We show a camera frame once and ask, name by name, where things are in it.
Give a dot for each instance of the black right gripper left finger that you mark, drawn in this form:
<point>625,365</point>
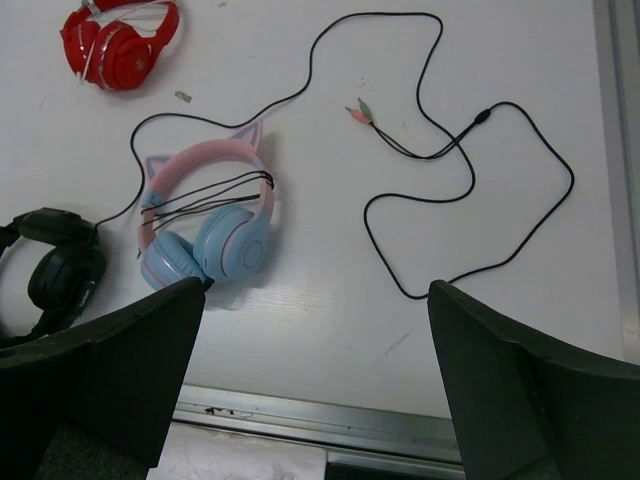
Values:
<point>96,401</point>

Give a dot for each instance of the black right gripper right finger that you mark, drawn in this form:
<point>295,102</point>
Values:
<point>525,405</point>

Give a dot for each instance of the black headset with microphone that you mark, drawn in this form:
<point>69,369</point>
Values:
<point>66,277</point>

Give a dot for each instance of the pink blue cat-ear headphones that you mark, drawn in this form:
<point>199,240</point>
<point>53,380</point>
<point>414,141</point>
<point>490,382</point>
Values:
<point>231,244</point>

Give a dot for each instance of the red over-ear headphones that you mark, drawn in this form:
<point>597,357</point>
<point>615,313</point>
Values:
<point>114,57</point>

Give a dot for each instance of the small grey label scrap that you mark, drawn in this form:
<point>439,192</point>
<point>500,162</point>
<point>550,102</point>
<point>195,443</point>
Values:
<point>183,96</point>

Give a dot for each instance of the aluminium table edge rail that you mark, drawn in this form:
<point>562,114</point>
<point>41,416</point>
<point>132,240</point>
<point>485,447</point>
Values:
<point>360,438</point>

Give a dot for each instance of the aluminium right side rail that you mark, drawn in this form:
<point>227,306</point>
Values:
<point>616,26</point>

